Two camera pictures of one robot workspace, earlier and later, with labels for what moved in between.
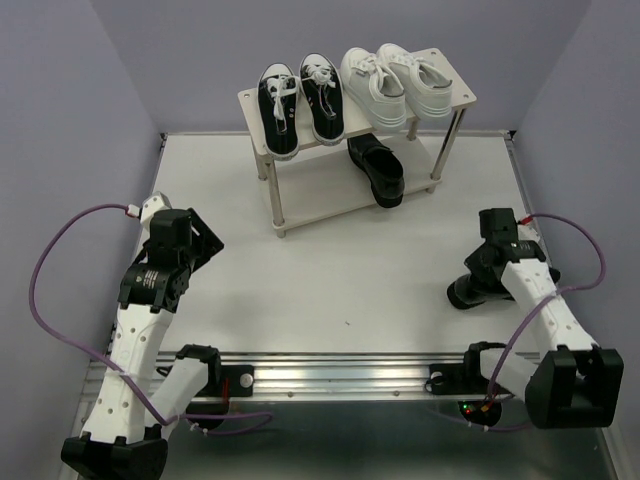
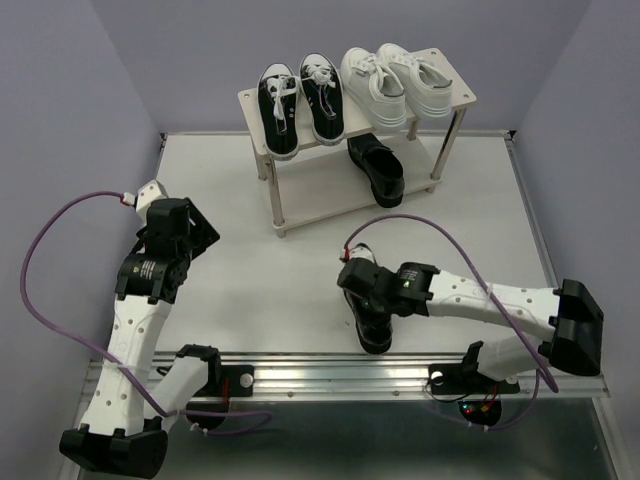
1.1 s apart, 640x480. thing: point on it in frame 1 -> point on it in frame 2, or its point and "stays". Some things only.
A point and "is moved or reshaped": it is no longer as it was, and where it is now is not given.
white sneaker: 374,89 stays
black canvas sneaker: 277,86 stays
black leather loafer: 462,292 is moved or reshaped
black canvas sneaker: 323,89 stays
